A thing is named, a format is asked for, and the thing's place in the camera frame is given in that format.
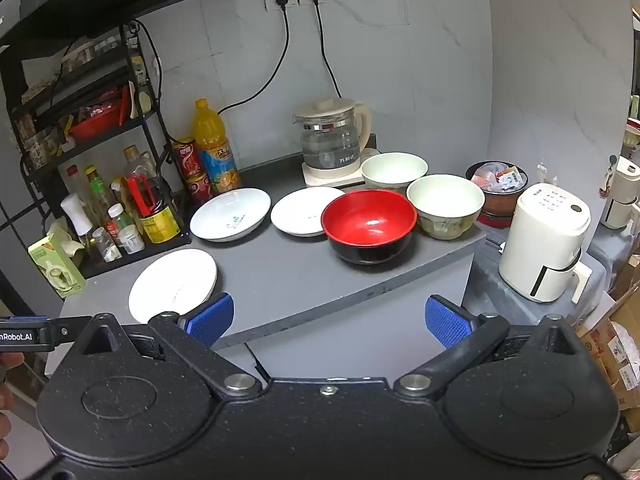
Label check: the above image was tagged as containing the orange juice bottle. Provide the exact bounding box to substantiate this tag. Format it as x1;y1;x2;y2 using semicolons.
194;99;241;196

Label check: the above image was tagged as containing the white spray bottle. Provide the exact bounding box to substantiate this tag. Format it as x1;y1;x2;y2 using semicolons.
60;193;98;258

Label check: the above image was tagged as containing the white cap bottle green label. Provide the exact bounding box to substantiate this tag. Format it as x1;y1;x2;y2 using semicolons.
107;203;146;255

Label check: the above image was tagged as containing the pile of sauce packets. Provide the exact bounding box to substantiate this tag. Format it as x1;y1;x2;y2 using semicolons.
470;162;528;194

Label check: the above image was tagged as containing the white small appliance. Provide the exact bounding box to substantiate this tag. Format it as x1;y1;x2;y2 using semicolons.
600;155;640;231

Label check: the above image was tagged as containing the white deep plate blue print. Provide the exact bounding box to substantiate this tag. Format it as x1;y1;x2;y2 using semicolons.
190;188;272;243

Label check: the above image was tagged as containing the brown pot with packets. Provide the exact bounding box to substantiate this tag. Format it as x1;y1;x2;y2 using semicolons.
466;161;529;229

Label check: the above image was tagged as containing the glass electric kettle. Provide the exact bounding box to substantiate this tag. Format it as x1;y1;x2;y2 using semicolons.
293;98;373;171

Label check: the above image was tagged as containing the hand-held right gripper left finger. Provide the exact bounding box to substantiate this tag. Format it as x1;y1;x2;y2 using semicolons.
74;292;263;398

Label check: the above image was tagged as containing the cream kettle base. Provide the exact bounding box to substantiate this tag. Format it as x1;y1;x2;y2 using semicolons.
301;147;379;190

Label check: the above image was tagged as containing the black power cable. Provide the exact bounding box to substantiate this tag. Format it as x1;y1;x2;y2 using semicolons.
216;0;292;116
307;0;346;101

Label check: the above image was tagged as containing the red plastic basket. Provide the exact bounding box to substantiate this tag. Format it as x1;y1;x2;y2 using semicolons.
67;92;127;144

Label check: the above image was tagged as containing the person's left hand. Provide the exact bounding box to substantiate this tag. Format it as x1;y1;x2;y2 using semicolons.
0;352;25;456

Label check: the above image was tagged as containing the clear bottle red cap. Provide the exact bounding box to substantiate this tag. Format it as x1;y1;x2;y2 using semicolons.
64;164;88;198

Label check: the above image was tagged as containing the small clear spice jar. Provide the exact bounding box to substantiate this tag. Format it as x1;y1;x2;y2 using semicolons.
92;227;122;264

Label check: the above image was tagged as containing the white patterned bowl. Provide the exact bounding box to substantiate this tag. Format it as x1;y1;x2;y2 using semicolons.
406;175;486;241

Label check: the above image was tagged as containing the red and black bowl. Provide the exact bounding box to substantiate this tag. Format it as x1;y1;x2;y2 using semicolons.
321;189;418;266

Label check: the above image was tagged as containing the white plate grey print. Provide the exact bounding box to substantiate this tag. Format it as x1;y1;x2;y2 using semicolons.
271;187;347;238

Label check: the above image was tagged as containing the green cardboard box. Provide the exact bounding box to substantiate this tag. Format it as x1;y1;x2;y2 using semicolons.
27;236;87;299

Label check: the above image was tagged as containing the black metal rack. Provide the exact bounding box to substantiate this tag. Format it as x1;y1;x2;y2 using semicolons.
0;20;192;281

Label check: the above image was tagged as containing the white air fryer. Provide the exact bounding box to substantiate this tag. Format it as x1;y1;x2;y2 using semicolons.
498;183;593;305

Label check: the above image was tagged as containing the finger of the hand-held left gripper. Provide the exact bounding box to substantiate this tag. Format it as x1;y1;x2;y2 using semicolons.
50;316;95;348

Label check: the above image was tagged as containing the clear bottle yellow cap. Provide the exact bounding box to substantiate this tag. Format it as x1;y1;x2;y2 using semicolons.
84;165;121;221

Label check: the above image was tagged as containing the soy sauce jug red handle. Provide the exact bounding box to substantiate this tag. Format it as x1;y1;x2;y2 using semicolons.
122;146;182;245

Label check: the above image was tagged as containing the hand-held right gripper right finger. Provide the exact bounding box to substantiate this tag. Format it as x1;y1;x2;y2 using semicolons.
395;296;587;396

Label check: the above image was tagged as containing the plain white bowl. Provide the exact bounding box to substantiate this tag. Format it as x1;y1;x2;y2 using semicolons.
361;152;430;192

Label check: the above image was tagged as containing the crumpled white cloth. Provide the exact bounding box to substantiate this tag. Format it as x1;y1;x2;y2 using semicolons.
47;217;86;256

